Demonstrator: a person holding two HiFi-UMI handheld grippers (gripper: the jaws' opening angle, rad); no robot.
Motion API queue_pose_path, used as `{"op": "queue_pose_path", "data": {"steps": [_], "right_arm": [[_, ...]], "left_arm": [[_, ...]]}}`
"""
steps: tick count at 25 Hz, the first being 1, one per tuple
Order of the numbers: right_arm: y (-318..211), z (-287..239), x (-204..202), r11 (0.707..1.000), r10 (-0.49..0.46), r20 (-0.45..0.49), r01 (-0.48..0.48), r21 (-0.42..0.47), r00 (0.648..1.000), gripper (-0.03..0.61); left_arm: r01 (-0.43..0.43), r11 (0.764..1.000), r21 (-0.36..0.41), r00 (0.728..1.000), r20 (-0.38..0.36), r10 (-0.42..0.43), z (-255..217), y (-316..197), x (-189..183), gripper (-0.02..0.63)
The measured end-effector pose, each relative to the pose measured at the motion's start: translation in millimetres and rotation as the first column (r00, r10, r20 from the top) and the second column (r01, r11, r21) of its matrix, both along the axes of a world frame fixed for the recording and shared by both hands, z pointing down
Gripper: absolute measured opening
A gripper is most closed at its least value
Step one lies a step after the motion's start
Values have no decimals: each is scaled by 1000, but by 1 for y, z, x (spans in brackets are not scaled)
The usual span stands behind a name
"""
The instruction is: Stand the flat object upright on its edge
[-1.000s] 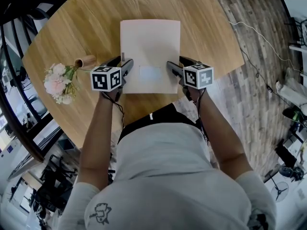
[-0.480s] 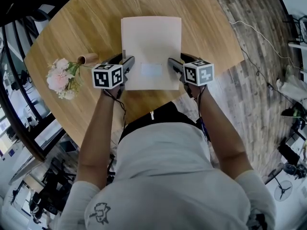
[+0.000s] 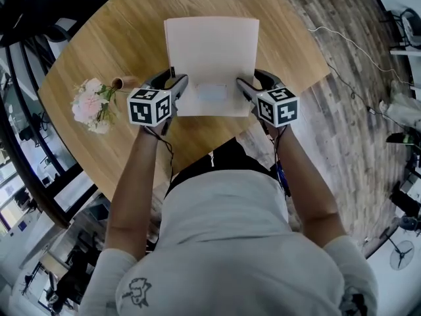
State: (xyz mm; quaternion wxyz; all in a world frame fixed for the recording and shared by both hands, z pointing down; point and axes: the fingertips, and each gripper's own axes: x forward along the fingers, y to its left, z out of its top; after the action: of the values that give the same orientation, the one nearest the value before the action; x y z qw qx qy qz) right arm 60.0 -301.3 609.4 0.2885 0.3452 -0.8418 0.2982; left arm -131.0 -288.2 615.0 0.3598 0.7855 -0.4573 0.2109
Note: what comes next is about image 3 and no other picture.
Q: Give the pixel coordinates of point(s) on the person's white printed shirt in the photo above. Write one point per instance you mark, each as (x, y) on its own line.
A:
(227, 249)

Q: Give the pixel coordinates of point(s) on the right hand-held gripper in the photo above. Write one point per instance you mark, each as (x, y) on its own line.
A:
(279, 107)

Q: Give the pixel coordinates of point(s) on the grey floor fan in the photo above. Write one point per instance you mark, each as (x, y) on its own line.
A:
(401, 254)

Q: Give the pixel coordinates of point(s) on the person's right forearm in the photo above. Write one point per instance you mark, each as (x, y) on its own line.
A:
(309, 189)

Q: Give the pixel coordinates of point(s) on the person's left forearm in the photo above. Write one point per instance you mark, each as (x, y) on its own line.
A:
(135, 189)

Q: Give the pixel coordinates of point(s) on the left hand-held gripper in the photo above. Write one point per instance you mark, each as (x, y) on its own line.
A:
(144, 107)

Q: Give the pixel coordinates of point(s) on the pink and white flower bouquet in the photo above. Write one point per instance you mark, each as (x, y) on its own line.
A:
(89, 105)

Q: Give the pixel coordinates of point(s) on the wooden vase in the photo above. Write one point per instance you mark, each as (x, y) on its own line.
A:
(126, 82)

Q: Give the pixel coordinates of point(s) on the person's black trousers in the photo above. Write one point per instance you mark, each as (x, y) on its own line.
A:
(227, 158)

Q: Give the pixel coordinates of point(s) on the white object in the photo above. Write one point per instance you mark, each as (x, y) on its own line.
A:
(212, 51)

